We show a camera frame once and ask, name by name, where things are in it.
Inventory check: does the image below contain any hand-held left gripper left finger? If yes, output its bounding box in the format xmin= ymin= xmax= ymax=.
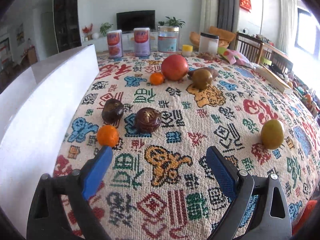
xmin=26 ymin=145 xmax=113 ymax=240

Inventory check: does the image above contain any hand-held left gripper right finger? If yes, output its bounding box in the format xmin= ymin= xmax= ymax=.
xmin=205 ymin=145 xmax=293 ymax=240

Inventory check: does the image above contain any yellow green pear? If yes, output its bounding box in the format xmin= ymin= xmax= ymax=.
xmin=260 ymin=119 xmax=285 ymax=150

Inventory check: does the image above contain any dark brown round fruit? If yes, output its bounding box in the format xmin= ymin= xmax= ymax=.
xmin=135 ymin=107 xmax=162 ymax=133
xmin=101 ymin=99 xmax=125 ymax=125

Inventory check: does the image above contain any white walled cardboard box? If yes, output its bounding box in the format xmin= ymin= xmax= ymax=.
xmin=0 ymin=44 xmax=100 ymax=233

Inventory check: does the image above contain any brownish yellow pear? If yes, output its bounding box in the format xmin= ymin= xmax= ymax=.
xmin=192 ymin=68 xmax=213 ymax=90

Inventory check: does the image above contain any brown sweet potato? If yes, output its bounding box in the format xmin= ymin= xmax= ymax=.
xmin=187 ymin=67 xmax=212 ymax=79

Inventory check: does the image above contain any small orange tangerine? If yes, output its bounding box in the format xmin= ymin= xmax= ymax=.
xmin=97 ymin=125 xmax=120 ymax=147
xmin=150 ymin=72 xmax=165 ymax=86

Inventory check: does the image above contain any printed woven tablecloth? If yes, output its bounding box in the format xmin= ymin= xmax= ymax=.
xmin=51 ymin=51 xmax=320 ymax=240

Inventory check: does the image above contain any thick book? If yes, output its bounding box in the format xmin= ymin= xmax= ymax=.
xmin=255 ymin=66 xmax=293 ymax=95

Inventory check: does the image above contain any large red round fruit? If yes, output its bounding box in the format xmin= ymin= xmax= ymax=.
xmin=161 ymin=54 xmax=189 ymax=81

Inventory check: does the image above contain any colourful plastic bag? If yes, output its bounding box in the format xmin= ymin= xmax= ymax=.
xmin=217 ymin=47 xmax=253 ymax=67

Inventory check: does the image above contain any pile of dried brown bits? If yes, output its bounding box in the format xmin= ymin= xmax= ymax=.
xmin=197 ymin=52 xmax=217 ymax=61

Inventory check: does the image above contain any white jar with black lid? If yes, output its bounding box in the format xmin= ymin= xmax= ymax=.
xmin=199 ymin=32 xmax=219 ymax=55

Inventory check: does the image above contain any purple red tin can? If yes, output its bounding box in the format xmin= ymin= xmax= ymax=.
xmin=107 ymin=29 xmax=123 ymax=59
xmin=133 ymin=27 xmax=150 ymax=57

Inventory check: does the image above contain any wooden chair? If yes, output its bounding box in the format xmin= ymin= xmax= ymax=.
xmin=235 ymin=32 xmax=265 ymax=63

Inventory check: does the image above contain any orange cushion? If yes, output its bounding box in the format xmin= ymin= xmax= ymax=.
xmin=209 ymin=26 xmax=237 ymax=48

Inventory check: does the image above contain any white television cabinet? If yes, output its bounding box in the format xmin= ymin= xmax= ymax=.
xmin=96 ymin=31 xmax=181 ymax=53

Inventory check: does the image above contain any clear jar with blue label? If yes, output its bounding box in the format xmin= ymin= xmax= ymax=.
xmin=157 ymin=26 xmax=180 ymax=54

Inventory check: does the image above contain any red flower bouquet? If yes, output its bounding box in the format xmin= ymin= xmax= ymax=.
xmin=82 ymin=24 xmax=94 ymax=41

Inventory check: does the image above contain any green potted plant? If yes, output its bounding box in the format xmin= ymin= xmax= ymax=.
xmin=100 ymin=22 xmax=113 ymax=37

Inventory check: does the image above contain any black television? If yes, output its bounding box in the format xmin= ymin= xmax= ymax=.
xmin=116 ymin=10 xmax=155 ymax=33

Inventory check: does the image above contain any leafy potted plant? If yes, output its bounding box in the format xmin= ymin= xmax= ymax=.
xmin=164 ymin=17 xmax=185 ymax=28

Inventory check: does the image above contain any dark glass cabinet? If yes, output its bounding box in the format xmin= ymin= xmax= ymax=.
xmin=53 ymin=0 xmax=82 ymax=53

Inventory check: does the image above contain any bright window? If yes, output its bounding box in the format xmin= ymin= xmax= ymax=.
xmin=294 ymin=7 xmax=318 ymax=56

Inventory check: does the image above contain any white sheer curtain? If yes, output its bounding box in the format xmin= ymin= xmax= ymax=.
xmin=278 ymin=0 xmax=298 ymax=53

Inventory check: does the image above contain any white standing air conditioner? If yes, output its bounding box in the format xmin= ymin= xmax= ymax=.
xmin=200 ymin=0 xmax=219 ymax=34

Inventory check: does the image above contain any grey curtain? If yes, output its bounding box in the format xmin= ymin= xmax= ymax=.
xmin=215 ymin=0 xmax=241 ymax=33

